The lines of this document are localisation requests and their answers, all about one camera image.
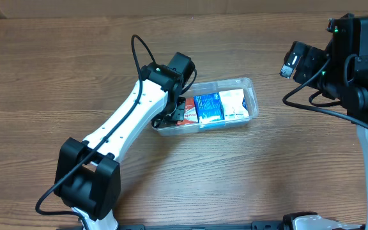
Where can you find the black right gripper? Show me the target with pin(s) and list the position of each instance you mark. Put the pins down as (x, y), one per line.
(307, 59)

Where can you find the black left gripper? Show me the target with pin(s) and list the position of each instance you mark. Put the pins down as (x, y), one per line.
(174, 113)

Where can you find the red medicine box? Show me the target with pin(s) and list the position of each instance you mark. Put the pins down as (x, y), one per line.
(190, 114)

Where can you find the blue medicine box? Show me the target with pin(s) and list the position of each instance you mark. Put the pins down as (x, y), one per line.
(208, 108)

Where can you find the white medicine box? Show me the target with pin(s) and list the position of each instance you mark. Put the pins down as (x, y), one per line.
(233, 104)

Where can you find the clear plastic container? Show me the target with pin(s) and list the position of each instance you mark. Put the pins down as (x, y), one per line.
(202, 88)

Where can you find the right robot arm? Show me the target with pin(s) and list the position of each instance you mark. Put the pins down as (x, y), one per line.
(332, 81)

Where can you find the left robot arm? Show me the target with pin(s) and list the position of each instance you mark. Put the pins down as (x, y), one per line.
(88, 174)

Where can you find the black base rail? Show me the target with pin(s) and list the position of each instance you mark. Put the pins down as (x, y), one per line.
(255, 225)

